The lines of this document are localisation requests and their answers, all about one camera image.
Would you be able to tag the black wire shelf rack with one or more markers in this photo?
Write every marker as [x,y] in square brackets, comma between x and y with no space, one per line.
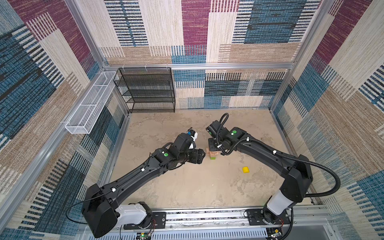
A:
[147,90]

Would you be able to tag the yellow cylinder block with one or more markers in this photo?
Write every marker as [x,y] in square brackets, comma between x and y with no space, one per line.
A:
[245,169]

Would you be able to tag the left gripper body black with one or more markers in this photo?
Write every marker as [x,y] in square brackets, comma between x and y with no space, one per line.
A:
[195,156]

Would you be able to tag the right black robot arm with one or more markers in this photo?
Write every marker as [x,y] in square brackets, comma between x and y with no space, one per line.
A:
[297,174]

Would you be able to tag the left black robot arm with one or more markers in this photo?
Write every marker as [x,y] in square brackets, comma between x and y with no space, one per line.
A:
[103,210]

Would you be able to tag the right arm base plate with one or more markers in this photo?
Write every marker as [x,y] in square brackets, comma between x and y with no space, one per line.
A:
[259,217]

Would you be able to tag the aluminium mounting rail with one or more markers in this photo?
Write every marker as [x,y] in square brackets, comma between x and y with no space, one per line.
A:
[302,222]

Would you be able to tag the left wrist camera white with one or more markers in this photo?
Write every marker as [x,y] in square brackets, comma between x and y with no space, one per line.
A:
[194,136]

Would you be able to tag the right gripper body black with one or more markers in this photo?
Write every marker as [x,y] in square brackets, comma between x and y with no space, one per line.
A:
[214,144]

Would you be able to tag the white wire mesh basket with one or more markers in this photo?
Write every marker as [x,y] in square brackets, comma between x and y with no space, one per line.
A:
[87,113]

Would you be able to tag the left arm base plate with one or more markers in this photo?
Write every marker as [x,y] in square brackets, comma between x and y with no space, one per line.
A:
[156,220]

